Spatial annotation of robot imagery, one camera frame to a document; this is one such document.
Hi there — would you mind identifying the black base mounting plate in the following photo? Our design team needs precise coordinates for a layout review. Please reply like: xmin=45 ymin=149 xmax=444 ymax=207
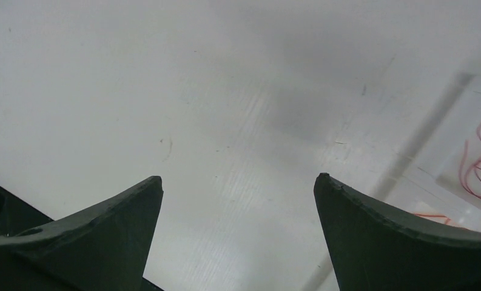
xmin=0 ymin=175 xmax=164 ymax=291

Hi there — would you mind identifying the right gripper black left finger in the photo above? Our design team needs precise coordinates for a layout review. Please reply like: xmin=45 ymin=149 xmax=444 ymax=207
xmin=0 ymin=176 xmax=164 ymax=291

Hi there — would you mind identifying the white foam compartment tray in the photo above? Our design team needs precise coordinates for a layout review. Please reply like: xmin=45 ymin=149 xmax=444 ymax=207
xmin=374 ymin=74 xmax=481 ymax=232

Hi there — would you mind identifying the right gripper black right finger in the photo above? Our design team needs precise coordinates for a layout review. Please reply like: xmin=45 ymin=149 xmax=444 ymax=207
xmin=314 ymin=173 xmax=481 ymax=290

